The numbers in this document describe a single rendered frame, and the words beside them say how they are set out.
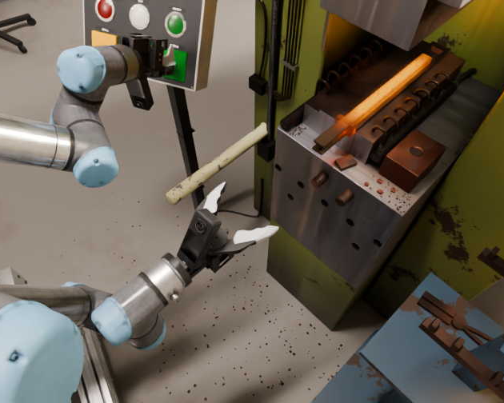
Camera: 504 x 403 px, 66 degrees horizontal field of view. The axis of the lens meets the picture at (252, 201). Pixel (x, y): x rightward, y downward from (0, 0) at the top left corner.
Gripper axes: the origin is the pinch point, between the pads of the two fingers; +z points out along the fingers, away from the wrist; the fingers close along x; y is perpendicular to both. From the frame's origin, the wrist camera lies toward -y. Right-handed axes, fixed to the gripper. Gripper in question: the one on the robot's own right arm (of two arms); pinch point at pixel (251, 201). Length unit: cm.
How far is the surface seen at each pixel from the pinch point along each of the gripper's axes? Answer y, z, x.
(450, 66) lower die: 1, 67, 6
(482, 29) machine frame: -5, 79, 6
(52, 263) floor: 100, -42, -88
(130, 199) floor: 100, 4, -92
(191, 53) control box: -3.9, 18.7, -40.4
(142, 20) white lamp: -9, 15, -54
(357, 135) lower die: 1.5, 30.7, 3.3
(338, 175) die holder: 9.8, 24.7, 4.7
